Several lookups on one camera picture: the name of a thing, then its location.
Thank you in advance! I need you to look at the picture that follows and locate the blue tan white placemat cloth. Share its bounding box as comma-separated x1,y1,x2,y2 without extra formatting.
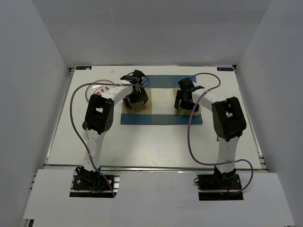
120,75,191,125

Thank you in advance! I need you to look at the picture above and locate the white plate with red print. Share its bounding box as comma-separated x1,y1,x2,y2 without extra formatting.
85,79,115,102

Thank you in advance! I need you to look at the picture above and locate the white brown metal cup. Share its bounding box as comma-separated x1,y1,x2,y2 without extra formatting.
82,121,87,131

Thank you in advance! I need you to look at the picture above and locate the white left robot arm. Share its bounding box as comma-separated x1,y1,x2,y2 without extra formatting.
81,70,149,189

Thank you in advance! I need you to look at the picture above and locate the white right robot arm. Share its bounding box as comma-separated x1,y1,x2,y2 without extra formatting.
174,78,247,189

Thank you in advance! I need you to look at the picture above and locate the blue label sticker right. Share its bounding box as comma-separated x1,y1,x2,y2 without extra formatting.
217,67,234,71

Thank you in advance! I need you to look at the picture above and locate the blue label sticker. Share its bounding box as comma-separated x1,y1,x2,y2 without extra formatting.
217,67,234,71
75,66,92,70

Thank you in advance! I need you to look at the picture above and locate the blue label sticker left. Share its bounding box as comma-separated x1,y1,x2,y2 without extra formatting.
75,66,92,70

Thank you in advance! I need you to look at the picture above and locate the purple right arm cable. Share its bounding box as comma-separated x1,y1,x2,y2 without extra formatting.
187,72,254,195

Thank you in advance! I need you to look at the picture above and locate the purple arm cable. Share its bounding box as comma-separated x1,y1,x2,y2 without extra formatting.
71,73,150,198
187,72,254,195

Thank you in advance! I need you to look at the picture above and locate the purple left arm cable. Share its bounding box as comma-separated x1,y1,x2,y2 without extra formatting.
71,73,150,198

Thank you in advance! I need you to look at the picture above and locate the aluminium table frame rail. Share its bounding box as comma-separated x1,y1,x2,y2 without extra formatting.
45,68,270,173

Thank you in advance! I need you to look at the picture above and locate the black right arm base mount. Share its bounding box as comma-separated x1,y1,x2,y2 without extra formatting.
194,174,244,201

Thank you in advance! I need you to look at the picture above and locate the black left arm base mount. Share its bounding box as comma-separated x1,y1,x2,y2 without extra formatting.
70,166,119,198

